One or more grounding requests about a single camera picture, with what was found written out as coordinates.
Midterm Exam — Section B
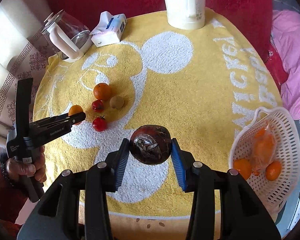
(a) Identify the glass kettle with white handle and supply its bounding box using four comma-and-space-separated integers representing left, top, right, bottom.
41, 9, 92, 63

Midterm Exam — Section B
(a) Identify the cream thermos jug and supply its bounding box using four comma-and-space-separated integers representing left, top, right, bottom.
161, 0, 206, 30

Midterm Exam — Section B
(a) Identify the plastic bag of tangerines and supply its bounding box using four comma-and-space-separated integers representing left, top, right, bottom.
250, 120, 277, 175

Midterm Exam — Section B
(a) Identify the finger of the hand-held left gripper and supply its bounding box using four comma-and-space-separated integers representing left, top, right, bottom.
31, 114, 70, 127
52, 112, 86, 127

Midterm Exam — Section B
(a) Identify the small yellowish orange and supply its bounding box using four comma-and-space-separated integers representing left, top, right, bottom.
68, 105, 84, 126

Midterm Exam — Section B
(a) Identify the red tomato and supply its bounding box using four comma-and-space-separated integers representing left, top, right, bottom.
91, 100, 105, 113
92, 116, 107, 132

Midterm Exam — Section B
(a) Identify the person's left hand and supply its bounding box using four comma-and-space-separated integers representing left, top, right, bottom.
5, 146, 47, 185

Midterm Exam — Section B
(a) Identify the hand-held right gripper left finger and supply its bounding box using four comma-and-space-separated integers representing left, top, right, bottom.
20, 138, 130, 240

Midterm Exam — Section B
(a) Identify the white tissue pack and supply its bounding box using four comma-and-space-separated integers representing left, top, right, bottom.
90, 11, 127, 47

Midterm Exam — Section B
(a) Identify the white plastic basket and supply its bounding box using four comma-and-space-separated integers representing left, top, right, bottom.
227, 106, 300, 209

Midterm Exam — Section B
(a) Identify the dark brown mangosteen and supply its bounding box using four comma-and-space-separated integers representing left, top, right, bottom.
129, 124, 171, 165

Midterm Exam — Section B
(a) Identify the tangerine with stem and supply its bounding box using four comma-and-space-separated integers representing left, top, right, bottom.
93, 83, 112, 101

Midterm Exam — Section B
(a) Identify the large dimpled orange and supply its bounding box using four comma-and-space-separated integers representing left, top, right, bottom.
265, 161, 282, 181

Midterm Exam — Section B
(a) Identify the smooth round orange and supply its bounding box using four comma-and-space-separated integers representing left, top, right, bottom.
233, 158, 252, 180

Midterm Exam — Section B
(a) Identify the pink dotted blanket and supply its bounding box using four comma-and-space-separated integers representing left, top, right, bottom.
271, 10, 300, 120

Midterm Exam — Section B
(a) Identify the yellow and white towel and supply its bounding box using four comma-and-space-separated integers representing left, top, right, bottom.
32, 7, 284, 218

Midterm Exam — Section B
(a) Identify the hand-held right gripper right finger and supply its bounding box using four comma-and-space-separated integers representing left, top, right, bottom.
170, 138, 282, 240

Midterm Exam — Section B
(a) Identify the patterned beige curtain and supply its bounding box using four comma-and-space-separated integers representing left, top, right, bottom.
0, 0, 55, 155

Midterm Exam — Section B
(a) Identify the brown kiwi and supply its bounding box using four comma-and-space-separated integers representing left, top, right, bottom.
109, 95, 125, 109

